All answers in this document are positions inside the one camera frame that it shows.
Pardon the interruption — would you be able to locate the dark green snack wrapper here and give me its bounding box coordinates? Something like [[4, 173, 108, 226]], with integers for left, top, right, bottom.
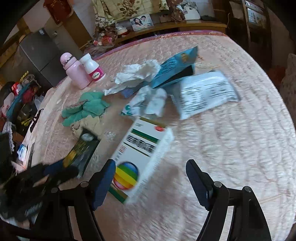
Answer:
[[63, 128, 101, 178]]

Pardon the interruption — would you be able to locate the white medicine box rainbow logo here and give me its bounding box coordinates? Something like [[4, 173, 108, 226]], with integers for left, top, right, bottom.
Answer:
[[109, 117, 174, 204]]

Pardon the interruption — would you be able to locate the teal green towel rag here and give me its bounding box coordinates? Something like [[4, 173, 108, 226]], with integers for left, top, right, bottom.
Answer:
[[62, 91, 110, 126]]

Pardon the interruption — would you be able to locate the printed plastic wrapper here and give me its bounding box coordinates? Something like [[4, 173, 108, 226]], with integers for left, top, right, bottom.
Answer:
[[121, 86, 168, 118]]

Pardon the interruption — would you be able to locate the white tissue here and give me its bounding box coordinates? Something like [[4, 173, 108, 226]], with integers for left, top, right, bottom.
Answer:
[[103, 59, 161, 96]]

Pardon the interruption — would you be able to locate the white printed snack bag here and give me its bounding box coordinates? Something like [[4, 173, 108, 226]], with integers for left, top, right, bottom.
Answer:
[[168, 71, 241, 120]]

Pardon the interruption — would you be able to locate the blue snack bag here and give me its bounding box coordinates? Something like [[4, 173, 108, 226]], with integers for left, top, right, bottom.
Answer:
[[149, 46, 198, 88]]

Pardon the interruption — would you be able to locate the pink water bottle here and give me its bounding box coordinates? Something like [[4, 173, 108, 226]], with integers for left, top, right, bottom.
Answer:
[[60, 52, 91, 89]]

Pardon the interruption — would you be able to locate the white pill bottle pink label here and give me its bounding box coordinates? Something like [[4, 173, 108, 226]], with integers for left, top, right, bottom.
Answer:
[[79, 53, 105, 82]]

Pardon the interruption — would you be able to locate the grey refrigerator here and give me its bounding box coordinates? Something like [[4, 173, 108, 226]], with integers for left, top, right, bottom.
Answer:
[[18, 29, 72, 88]]

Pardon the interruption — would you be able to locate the floral sofa cover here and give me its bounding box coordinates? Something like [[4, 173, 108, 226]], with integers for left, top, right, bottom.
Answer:
[[280, 53, 296, 125]]

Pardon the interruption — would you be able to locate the floral yellow blanket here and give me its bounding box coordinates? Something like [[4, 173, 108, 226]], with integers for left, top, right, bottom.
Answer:
[[92, 0, 169, 21]]

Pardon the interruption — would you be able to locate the framed couple photo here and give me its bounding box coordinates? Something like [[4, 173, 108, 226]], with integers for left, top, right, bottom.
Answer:
[[129, 14, 154, 32]]

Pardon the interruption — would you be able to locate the wooden tv cabinet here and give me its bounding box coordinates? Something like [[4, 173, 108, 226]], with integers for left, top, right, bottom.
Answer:
[[114, 20, 227, 45]]

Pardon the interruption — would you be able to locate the wooden shelf chair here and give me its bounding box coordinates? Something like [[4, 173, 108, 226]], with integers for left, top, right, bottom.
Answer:
[[228, 1, 273, 70]]

